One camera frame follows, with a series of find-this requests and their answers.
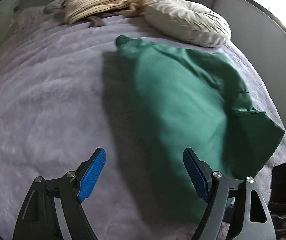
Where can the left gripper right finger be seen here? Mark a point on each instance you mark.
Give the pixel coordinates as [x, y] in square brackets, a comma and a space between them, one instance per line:
[239, 202]

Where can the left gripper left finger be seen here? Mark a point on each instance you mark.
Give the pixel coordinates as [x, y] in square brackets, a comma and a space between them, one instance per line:
[38, 219]

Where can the green work jacket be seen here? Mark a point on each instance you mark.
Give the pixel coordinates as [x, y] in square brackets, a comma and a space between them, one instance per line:
[183, 98]

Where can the purple plush bed blanket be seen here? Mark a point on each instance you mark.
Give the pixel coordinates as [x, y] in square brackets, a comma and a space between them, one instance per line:
[61, 96]

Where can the cream round pleated pillow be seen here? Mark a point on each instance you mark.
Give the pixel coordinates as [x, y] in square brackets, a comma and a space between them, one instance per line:
[189, 22]

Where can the beige striped crumpled blanket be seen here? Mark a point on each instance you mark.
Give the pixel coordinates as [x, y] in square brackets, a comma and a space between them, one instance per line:
[73, 11]

